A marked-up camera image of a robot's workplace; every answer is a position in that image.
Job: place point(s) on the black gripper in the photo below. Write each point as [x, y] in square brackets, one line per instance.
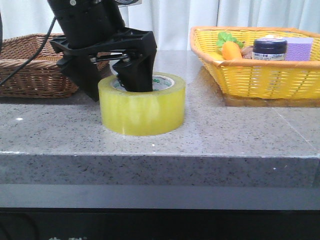
[134, 74]

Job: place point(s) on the yellow clear tape roll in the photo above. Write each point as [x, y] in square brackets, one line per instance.
[143, 113]

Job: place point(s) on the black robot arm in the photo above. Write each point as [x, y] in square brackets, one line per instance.
[94, 31]

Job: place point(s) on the brown wicker basket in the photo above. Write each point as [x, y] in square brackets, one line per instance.
[41, 78]

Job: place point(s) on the white curtain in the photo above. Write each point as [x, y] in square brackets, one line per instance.
[171, 20]

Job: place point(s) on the orange toy carrot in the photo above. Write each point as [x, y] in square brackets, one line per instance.
[229, 46]

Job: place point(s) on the brown object in basket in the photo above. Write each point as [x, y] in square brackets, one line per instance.
[247, 52]

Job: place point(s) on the cream object behind jar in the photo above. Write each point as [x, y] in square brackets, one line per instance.
[272, 36]

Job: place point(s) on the black lidded jar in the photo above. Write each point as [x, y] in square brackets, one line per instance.
[269, 49]

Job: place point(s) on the yellow wicker basket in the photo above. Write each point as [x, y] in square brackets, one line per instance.
[250, 78]

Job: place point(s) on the purple sponge block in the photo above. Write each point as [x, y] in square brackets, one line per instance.
[298, 48]

